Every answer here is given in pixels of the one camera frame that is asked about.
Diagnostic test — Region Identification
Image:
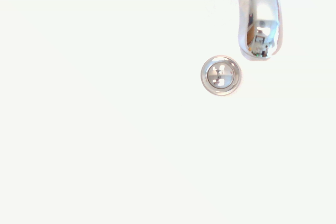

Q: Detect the chrome faucet spout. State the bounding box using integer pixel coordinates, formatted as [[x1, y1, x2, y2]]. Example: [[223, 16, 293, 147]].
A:
[[179, 0, 303, 61]]

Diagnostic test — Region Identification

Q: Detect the chrome sink drain stopper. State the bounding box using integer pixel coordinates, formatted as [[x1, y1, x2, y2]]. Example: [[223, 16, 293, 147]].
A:
[[200, 55, 242, 97]]

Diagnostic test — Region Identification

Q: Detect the white ceramic sink basin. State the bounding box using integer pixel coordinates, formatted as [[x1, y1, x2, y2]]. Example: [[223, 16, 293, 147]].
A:
[[0, 0, 336, 224]]

